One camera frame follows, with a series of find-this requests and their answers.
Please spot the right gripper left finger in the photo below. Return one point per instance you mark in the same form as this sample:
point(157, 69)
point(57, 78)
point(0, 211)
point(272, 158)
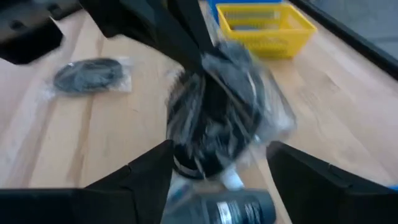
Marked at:
point(93, 205)

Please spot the yellow plastic basket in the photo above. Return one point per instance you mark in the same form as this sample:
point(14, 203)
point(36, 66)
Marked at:
point(267, 46)

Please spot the black item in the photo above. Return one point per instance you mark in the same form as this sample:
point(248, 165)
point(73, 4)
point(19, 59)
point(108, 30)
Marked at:
point(88, 74)
point(217, 118)

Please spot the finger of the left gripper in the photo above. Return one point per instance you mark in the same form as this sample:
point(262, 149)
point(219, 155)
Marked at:
point(136, 21)
point(192, 21)

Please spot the blue plastic basket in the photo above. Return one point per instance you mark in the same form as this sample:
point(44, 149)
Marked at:
point(212, 9)

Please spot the black metal table frame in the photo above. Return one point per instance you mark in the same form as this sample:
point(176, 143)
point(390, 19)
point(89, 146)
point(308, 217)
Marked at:
point(357, 43)

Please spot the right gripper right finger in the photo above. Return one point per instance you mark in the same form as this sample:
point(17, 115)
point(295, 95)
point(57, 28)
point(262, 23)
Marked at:
point(335, 202)

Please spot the dark blue labelled bottle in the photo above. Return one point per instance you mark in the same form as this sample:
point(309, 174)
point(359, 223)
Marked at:
point(236, 208)

